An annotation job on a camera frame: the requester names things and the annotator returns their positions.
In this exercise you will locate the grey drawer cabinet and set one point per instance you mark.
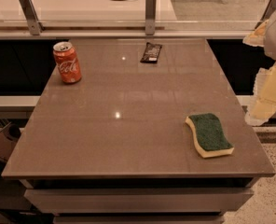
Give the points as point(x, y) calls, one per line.
point(139, 206)

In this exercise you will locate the green and yellow sponge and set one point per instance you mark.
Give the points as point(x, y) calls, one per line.
point(208, 136)

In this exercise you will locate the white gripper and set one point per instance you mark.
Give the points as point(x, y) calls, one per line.
point(263, 104)

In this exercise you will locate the left metal railing bracket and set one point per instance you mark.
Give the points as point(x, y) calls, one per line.
point(34, 25)

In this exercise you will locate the red coca-cola can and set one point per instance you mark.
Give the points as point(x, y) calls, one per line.
point(67, 62)

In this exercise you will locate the right metal railing bracket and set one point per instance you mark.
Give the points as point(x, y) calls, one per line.
point(272, 6)

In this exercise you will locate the middle metal railing bracket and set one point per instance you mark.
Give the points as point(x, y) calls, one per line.
point(150, 16)

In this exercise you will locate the black rxbar chocolate wrapper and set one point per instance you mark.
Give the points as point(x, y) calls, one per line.
point(151, 53)

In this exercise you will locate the metal railing bracket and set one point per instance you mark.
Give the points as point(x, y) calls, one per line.
point(272, 6)
point(34, 25)
point(150, 16)

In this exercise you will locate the dark chair at left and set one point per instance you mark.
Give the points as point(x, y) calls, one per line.
point(9, 136)

